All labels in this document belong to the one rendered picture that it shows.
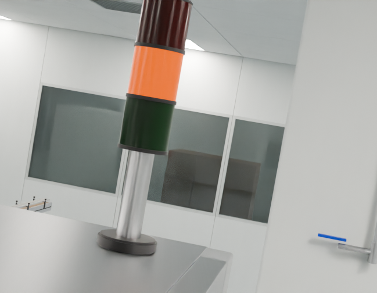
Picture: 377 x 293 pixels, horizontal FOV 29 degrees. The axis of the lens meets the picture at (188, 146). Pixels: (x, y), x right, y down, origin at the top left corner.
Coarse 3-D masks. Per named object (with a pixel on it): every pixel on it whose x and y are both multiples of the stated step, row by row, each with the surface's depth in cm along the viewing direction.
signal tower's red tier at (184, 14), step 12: (144, 0) 70; (156, 0) 69; (168, 0) 69; (144, 12) 70; (156, 12) 69; (168, 12) 69; (180, 12) 70; (144, 24) 70; (156, 24) 69; (168, 24) 69; (180, 24) 70; (144, 36) 70; (156, 36) 69; (168, 36) 69; (180, 36) 70; (180, 48) 70
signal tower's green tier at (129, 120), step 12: (132, 108) 70; (144, 108) 70; (156, 108) 70; (168, 108) 70; (132, 120) 70; (144, 120) 70; (156, 120) 70; (168, 120) 71; (120, 132) 72; (132, 132) 70; (144, 132) 70; (156, 132) 70; (168, 132) 71; (132, 144) 70; (144, 144) 70; (156, 144) 70
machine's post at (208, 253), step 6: (204, 252) 77; (210, 252) 78; (216, 252) 79; (222, 252) 79; (228, 252) 80; (210, 258) 75; (216, 258) 75; (222, 258) 76; (228, 258) 77; (228, 264) 76; (228, 270) 77; (228, 276) 79; (228, 282) 80; (222, 288) 75
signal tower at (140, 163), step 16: (160, 48) 69; (176, 48) 70; (128, 96) 70; (144, 96) 69; (128, 160) 72; (144, 160) 71; (128, 176) 71; (144, 176) 71; (128, 192) 71; (144, 192) 72; (128, 208) 71; (144, 208) 72; (128, 224) 71; (96, 240) 72; (112, 240) 70; (128, 240) 70; (144, 240) 72
